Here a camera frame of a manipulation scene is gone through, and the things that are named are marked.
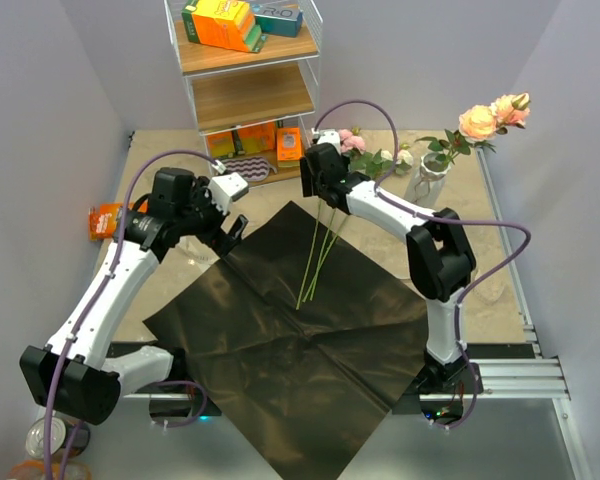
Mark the orange plastic container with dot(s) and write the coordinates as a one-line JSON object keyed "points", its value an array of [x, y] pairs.
{"points": [[34, 470]]}

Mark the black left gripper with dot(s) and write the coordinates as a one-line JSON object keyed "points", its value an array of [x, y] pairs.
{"points": [[199, 195]]}

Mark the orange sponge pack middle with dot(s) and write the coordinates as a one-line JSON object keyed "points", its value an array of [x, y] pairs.
{"points": [[256, 138]]}

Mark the orange sponge box top shelf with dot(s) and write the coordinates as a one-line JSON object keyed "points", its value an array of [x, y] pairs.
{"points": [[229, 25]]}

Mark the black wrapping paper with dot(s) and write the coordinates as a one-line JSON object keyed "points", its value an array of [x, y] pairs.
{"points": [[305, 383]]}

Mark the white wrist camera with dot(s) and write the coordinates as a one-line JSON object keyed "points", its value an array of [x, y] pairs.
{"points": [[227, 189], [326, 136]]}

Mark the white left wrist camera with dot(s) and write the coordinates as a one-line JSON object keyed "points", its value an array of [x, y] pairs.
{"points": [[227, 189]]}

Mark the white wire wooden shelf rack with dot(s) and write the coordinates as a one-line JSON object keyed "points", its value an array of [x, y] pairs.
{"points": [[229, 89]]}

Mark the orange razor package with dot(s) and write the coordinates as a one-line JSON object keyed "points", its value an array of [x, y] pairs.
{"points": [[102, 221]]}

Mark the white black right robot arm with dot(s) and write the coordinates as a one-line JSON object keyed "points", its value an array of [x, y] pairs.
{"points": [[440, 258]]}

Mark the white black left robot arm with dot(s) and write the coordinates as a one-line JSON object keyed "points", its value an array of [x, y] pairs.
{"points": [[72, 373]]}

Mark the orange sponge pack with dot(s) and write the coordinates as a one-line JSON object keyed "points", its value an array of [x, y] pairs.
{"points": [[221, 145], [289, 147], [256, 138]]}

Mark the teal box top shelf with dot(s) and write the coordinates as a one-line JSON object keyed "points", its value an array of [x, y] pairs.
{"points": [[278, 20]]}

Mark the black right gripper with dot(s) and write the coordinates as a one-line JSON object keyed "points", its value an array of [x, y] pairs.
{"points": [[310, 181]]}

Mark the pink artificial flower bouquet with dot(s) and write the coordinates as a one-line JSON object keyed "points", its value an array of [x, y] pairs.
{"points": [[372, 164]]}

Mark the aluminium rail frame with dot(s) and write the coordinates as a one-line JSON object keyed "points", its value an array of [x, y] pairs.
{"points": [[517, 381]]}

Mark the orange sponge pack right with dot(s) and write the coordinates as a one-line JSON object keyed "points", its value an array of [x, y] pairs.
{"points": [[289, 147]]}

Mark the metal tin can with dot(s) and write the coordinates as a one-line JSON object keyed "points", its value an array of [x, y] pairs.
{"points": [[66, 435]]}

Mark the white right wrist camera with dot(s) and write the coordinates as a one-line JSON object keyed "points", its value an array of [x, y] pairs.
{"points": [[326, 136]]}

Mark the cream printed ribbon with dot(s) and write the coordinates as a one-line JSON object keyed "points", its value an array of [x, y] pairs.
{"points": [[197, 251]]}

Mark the orange sponge pack left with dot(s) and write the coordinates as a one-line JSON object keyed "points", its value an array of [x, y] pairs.
{"points": [[221, 145]]}

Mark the peach rose stem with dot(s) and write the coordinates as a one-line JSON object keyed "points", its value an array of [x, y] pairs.
{"points": [[477, 127]]}

